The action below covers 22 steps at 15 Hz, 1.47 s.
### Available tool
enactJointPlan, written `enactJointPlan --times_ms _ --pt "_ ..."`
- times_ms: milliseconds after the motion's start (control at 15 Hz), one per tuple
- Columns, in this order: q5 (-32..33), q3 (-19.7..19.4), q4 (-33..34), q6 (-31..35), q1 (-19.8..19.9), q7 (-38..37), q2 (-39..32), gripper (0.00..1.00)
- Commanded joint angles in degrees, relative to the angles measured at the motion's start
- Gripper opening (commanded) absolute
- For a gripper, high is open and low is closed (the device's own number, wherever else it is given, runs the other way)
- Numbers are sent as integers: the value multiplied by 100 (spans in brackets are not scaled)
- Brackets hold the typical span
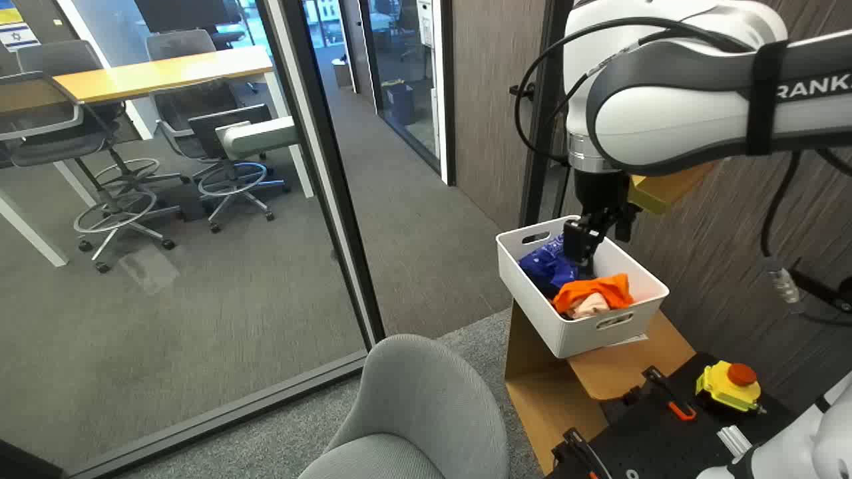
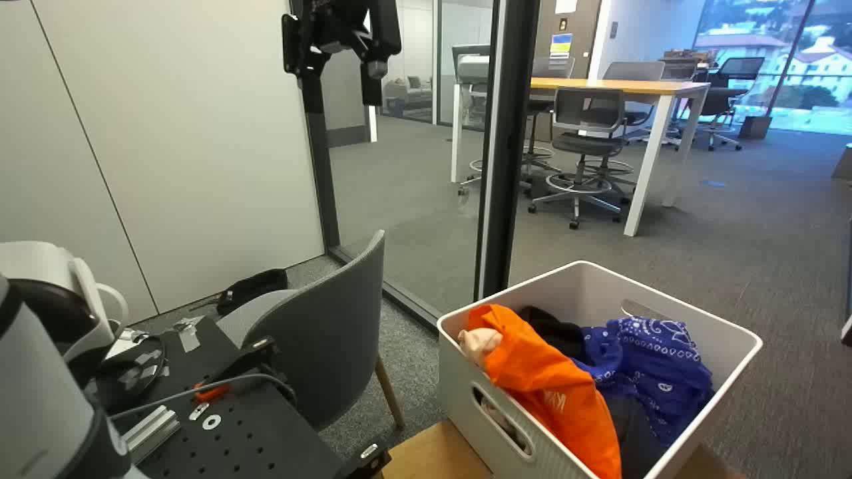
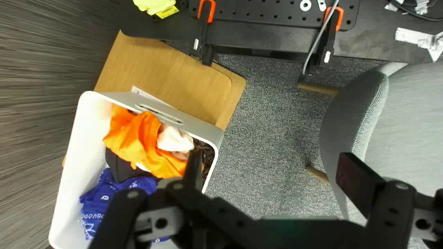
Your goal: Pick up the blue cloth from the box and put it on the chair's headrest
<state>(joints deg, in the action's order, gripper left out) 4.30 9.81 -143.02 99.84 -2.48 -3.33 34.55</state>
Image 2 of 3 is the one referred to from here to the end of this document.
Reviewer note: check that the cardboard box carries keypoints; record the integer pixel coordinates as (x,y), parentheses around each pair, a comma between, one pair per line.
(442,453)

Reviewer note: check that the blue patterned cloth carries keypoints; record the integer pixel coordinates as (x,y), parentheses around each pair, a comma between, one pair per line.
(656,362)

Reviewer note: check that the white plastic storage box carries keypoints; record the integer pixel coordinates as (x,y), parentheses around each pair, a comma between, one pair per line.
(510,439)

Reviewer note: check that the black perforated robot table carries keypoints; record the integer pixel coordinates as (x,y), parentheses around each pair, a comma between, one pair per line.
(239,416)

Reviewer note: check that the grey chair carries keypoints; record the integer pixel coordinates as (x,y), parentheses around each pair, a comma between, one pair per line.
(326,336)

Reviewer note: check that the orange cloth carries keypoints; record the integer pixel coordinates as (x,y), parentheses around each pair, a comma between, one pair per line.
(547,383)

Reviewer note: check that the grey office stool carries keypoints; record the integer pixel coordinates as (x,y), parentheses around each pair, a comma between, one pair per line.
(589,119)

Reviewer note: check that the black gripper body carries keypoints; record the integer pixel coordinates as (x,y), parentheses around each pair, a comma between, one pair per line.
(313,30)

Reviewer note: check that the black cloth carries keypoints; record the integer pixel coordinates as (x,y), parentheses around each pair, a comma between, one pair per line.
(563,336)

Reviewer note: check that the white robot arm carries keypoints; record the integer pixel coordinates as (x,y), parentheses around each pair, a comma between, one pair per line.
(50,178)

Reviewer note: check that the wooden top high table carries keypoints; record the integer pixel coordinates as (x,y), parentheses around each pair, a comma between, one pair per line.
(664,93)

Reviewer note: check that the orange handled tool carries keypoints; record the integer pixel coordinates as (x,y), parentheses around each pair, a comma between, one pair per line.
(210,395)

